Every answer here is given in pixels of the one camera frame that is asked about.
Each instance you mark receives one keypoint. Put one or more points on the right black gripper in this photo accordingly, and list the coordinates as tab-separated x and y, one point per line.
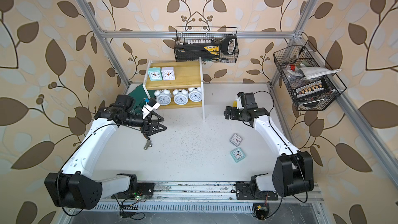
233	115

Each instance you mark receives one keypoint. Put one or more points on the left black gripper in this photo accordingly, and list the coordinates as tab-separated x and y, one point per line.
151	130

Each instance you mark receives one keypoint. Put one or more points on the grey square alarm clock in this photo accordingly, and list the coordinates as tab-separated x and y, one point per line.
236	140

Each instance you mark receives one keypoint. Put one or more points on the white twin-bell alarm clock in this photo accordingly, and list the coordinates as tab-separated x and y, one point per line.
163	97
180	96

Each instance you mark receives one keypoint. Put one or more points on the large white twin-bell clock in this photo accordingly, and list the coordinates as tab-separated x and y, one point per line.
195	94

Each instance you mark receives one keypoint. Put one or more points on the teal square alarm clock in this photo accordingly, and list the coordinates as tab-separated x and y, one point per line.
155	74
237	154

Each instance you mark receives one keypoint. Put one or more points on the lilac square alarm clock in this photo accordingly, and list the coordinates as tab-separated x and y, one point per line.
168	73

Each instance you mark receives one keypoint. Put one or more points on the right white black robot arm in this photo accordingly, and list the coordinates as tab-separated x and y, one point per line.
293	171

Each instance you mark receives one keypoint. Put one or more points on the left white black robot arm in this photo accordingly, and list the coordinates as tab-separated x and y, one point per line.
73	186

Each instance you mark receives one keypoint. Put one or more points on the wooden two-tier shelf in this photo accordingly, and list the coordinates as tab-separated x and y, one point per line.
188	74

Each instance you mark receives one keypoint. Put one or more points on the white paper booklet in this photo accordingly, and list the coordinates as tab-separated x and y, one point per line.
315	72

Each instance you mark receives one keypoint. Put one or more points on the paint tube set box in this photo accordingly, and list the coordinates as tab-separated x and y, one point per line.
312	90

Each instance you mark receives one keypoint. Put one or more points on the black yellow box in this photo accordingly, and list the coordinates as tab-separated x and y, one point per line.
190	52

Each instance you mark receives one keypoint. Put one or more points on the orange handled pliers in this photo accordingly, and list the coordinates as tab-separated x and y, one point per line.
148	142

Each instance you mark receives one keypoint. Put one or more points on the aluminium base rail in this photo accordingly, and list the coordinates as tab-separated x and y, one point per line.
216	191

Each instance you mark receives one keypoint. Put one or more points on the black wire basket back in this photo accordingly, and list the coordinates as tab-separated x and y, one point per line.
206	34

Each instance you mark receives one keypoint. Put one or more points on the black wire basket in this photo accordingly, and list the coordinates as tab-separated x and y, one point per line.
290	59
206	34

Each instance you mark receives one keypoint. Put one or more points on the black wire basket right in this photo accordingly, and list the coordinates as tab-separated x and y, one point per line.
290	59

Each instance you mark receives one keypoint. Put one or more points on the black handled tool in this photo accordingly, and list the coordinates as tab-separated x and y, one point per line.
228	45

